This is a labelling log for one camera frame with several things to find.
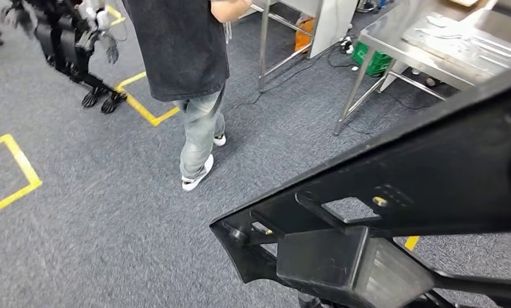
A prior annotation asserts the black plastic frame part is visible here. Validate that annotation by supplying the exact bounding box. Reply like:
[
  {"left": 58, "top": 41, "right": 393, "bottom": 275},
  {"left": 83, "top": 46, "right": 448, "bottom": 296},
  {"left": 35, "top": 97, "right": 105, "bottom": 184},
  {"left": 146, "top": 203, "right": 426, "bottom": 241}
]
[{"left": 209, "top": 64, "right": 511, "bottom": 308}]

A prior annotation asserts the stainless steel workbench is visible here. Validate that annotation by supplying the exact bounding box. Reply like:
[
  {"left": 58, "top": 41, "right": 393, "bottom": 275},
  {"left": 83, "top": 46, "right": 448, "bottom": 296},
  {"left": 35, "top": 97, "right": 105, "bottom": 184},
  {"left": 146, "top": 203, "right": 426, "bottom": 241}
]
[{"left": 333, "top": 0, "right": 511, "bottom": 137}]

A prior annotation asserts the yellow floor tape square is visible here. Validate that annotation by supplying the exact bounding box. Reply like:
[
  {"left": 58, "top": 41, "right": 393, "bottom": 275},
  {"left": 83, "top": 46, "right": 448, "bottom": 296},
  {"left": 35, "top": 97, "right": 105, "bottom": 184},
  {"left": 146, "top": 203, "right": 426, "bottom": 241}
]
[
  {"left": 0, "top": 133, "right": 43, "bottom": 221},
  {"left": 105, "top": 4, "right": 180, "bottom": 128}
]

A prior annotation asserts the orange object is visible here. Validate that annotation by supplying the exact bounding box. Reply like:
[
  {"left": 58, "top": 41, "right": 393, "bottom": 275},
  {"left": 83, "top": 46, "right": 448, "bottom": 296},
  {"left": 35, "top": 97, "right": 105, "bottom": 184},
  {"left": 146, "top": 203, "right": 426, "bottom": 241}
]
[{"left": 294, "top": 16, "right": 316, "bottom": 54}]

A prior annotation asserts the person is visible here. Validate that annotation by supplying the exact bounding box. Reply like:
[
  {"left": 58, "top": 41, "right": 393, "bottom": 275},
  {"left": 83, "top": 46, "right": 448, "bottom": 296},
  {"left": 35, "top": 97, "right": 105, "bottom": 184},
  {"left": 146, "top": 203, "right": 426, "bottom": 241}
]
[{"left": 121, "top": 0, "right": 253, "bottom": 193}]

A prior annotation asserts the white cabinet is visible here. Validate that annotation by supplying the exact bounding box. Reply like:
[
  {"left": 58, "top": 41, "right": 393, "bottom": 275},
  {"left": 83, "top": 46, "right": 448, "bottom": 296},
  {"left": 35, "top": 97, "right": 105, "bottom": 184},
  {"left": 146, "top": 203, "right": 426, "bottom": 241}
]
[{"left": 281, "top": 0, "right": 359, "bottom": 59}]

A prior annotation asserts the green plastic crate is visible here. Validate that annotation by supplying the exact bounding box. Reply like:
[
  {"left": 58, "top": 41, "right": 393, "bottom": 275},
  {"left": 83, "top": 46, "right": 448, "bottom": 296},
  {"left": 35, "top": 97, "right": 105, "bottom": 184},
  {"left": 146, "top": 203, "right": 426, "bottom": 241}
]
[{"left": 351, "top": 41, "right": 394, "bottom": 78}]

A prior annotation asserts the black humanoid robot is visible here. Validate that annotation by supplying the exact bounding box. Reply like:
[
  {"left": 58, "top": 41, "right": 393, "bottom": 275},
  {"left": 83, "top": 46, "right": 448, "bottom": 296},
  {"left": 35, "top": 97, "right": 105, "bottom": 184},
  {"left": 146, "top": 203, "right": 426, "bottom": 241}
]
[{"left": 0, "top": 0, "right": 129, "bottom": 115}]

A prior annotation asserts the silver aluminium plate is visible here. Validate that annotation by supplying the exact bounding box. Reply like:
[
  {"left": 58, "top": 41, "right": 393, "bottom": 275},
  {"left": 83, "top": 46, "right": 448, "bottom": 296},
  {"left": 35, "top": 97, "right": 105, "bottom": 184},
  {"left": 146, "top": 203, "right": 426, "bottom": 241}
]
[{"left": 402, "top": 8, "right": 511, "bottom": 86}]

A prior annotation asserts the steel frame table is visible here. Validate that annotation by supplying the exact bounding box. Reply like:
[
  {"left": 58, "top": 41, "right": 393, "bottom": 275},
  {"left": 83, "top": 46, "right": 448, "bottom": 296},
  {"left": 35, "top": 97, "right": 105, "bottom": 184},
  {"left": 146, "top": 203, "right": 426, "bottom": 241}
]
[{"left": 250, "top": 0, "right": 324, "bottom": 92}]

